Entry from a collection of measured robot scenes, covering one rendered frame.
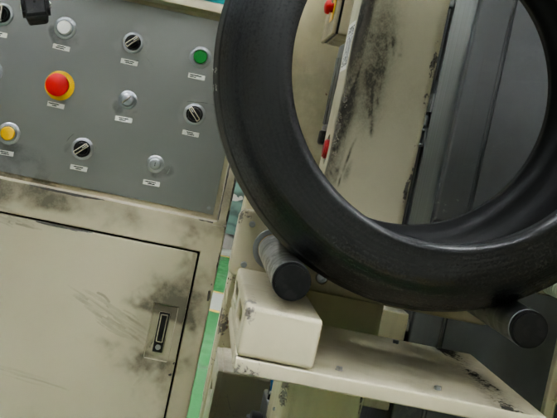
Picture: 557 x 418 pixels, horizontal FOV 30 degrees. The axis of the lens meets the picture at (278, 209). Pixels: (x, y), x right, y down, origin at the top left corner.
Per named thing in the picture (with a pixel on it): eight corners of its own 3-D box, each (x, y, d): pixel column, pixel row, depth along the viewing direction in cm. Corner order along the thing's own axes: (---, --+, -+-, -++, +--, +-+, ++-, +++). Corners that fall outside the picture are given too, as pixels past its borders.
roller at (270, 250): (284, 230, 152) (292, 260, 152) (254, 237, 152) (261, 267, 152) (307, 258, 117) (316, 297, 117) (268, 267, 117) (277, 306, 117)
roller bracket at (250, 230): (226, 271, 154) (239, 206, 154) (484, 323, 157) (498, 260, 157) (226, 274, 151) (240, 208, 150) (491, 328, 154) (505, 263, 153)
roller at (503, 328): (459, 265, 154) (479, 288, 154) (437, 285, 154) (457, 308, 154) (531, 302, 119) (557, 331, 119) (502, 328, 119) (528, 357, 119)
